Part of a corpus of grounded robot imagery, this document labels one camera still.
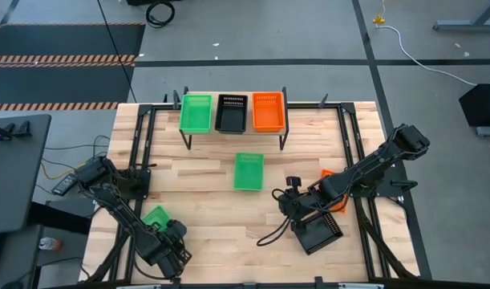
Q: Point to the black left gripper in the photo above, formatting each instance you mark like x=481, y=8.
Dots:
x=175, y=238

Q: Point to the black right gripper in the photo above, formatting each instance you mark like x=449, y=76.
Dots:
x=298, y=204

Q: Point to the green plastic slotted basket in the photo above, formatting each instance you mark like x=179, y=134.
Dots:
x=154, y=216
x=248, y=174
x=195, y=116

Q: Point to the black plastic slotted basket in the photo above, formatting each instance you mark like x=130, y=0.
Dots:
x=231, y=120
x=321, y=234

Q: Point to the orange plastic slotted basket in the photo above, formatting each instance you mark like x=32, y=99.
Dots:
x=326, y=173
x=268, y=116

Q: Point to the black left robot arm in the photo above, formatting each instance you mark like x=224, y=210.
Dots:
x=120, y=208

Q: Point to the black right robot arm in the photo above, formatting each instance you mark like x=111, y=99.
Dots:
x=373, y=164

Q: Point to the wooden shelf with black legs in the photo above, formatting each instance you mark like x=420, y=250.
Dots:
x=249, y=120

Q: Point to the black flat panel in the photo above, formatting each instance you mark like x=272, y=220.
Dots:
x=60, y=218

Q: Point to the black power adapter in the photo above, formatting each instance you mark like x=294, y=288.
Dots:
x=64, y=184

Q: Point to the black desk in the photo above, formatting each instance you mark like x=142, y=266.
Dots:
x=16, y=180

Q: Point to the small black desk stands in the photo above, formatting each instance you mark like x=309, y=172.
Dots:
x=22, y=129

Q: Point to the black hazard-striped floor mat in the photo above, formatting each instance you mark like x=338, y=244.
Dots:
x=60, y=84

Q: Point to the yellow plug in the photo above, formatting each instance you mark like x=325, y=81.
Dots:
x=379, y=19

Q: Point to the grey metal base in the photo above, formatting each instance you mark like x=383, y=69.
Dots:
x=489, y=131

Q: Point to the black box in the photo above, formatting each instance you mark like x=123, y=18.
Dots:
x=483, y=106

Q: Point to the black equipment base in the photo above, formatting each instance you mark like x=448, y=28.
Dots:
x=148, y=2

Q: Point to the grey metal table leg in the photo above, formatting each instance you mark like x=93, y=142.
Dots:
x=461, y=26

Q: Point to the silver frame bar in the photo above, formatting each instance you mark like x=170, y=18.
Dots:
x=361, y=286
x=138, y=286

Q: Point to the black aluminium rig frame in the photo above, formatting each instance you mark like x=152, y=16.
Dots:
x=308, y=106

